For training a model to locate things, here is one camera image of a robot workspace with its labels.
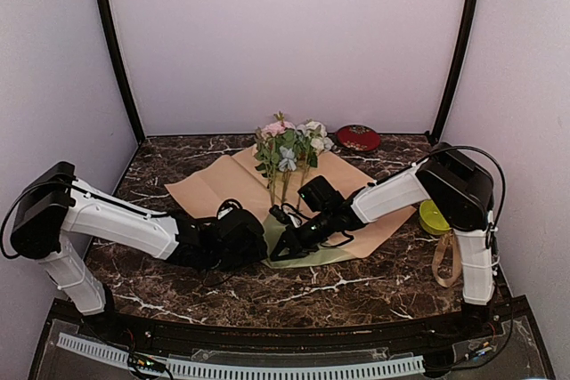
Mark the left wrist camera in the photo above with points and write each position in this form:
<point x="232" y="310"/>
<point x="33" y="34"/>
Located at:
<point x="229" y="210"/>

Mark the white slotted cable duct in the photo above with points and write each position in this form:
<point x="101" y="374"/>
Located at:
<point x="224" y="365"/>

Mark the left black frame post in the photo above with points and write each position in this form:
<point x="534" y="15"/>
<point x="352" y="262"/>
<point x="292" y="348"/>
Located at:
<point x="119" y="69"/>

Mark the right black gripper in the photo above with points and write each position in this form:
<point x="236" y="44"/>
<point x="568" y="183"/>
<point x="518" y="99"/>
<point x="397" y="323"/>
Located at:
<point x="296" y="243"/>

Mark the pink rose fake flower stem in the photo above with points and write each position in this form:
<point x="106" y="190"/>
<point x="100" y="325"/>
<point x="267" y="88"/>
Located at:
<point x="289" y="130"/>

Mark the pale pink fake flower stem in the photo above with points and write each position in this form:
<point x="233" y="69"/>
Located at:
<point x="268" y="142"/>

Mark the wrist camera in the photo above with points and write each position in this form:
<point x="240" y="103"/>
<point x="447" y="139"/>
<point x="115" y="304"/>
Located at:
<point x="287" y="214"/>
<point x="229" y="210"/>

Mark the red floral plate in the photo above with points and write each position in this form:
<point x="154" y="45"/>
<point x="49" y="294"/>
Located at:
<point x="358" y="138"/>

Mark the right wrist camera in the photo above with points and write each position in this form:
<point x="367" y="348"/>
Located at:
<point x="287" y="214"/>

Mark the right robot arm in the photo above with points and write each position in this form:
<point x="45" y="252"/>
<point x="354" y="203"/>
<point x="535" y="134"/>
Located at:
<point x="460" y="188"/>

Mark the black frame post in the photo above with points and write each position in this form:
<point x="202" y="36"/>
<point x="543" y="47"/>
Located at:
<point x="434" y="136"/>
<point x="119" y="69"/>

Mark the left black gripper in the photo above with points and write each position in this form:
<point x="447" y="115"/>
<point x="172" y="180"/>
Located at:
<point x="256" y="253"/>

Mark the blue fake flower stem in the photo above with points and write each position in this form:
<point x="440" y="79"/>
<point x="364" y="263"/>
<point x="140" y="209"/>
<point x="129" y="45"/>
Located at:
<point x="286" y="166"/>

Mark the right black frame post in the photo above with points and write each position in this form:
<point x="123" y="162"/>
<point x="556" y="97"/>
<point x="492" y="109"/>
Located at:
<point x="434" y="136"/>

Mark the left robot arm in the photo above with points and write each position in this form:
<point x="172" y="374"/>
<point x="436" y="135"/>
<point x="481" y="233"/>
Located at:
<point x="58" y="204"/>

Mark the lime green plastic bowl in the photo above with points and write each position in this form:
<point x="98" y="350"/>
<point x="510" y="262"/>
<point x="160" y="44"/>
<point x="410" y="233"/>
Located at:
<point x="431" y="219"/>

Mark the black front table rail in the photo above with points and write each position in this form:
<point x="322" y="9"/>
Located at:
<point x="167" y="336"/>

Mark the white fake flower stem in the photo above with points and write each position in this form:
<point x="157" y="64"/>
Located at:
<point x="312" y="141"/>

